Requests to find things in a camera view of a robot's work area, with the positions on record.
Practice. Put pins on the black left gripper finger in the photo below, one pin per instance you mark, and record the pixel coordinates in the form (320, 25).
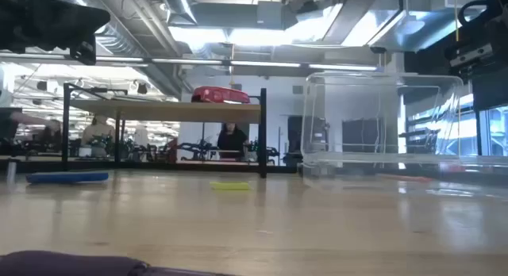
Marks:
(71, 20)
(84, 54)

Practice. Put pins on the clear plastic pencil box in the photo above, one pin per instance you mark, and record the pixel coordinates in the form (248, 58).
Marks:
(381, 109)

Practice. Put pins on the orange pencil pink eraser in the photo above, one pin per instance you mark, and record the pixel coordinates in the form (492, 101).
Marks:
(405, 178)

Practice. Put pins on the black background robot arm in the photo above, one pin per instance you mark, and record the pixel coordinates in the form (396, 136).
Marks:
(198, 151)

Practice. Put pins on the person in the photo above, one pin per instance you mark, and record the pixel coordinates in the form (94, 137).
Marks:
(98, 131)
(39, 125)
(232, 141)

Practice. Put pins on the wooden shelf board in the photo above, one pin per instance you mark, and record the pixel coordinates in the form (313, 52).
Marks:
(166, 111)

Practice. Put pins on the black monitor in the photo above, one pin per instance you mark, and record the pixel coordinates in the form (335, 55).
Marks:
(8, 123)

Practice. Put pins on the black perforated rack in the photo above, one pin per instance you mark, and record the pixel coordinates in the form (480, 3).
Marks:
(420, 139)

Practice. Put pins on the red stapler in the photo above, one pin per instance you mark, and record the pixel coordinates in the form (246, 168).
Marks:
(220, 94)

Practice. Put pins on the black folding panel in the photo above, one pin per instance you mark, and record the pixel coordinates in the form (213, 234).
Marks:
(359, 137)

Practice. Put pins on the long ceiling light bar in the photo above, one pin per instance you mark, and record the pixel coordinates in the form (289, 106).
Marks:
(262, 64)

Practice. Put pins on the black cabinet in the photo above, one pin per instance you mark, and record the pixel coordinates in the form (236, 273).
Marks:
(307, 133)

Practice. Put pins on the black metal shelf frame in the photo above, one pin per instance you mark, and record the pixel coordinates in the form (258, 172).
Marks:
(65, 129)

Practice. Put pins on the black metal table frame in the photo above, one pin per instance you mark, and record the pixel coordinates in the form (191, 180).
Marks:
(158, 166)

